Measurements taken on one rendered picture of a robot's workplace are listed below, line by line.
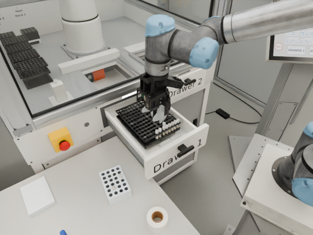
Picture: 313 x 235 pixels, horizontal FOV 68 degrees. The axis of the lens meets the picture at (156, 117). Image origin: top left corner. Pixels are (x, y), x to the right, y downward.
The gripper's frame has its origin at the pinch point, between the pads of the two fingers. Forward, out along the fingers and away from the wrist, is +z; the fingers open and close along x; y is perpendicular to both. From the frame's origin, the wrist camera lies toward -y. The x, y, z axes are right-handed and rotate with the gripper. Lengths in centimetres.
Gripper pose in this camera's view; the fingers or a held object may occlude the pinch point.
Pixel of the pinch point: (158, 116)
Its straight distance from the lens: 83.4
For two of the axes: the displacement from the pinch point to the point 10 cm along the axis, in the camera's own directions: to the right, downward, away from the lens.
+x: 6.7, 5.4, -5.2
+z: -0.5, 7.3, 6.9
